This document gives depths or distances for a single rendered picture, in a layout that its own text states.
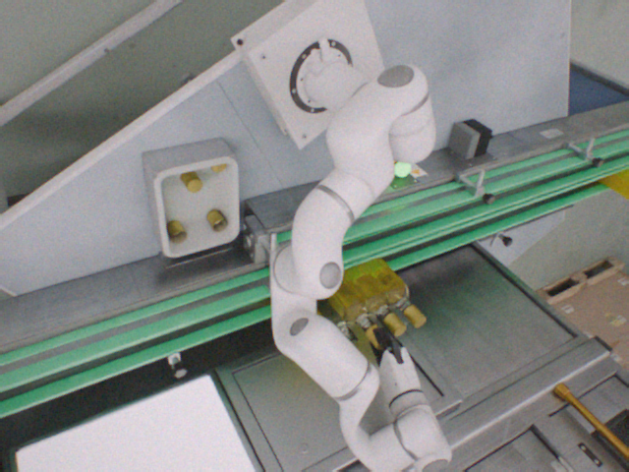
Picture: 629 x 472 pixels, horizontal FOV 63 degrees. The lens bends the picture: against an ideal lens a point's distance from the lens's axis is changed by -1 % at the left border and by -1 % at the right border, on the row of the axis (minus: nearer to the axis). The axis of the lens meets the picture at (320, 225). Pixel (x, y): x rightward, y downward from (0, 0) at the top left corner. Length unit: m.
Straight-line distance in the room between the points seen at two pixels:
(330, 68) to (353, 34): 0.12
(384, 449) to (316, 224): 0.42
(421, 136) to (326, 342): 0.37
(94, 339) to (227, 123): 0.52
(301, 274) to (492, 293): 0.93
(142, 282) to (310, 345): 0.52
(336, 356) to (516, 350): 0.75
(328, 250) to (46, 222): 0.62
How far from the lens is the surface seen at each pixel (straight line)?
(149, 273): 1.23
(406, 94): 0.83
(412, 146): 0.89
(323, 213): 0.79
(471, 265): 1.68
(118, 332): 1.16
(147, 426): 1.21
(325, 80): 1.03
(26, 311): 1.23
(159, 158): 1.09
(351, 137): 0.78
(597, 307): 5.31
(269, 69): 1.04
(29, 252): 1.20
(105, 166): 1.11
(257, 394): 1.23
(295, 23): 1.04
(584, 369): 1.50
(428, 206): 1.35
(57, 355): 1.15
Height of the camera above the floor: 1.69
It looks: 40 degrees down
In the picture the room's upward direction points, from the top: 139 degrees clockwise
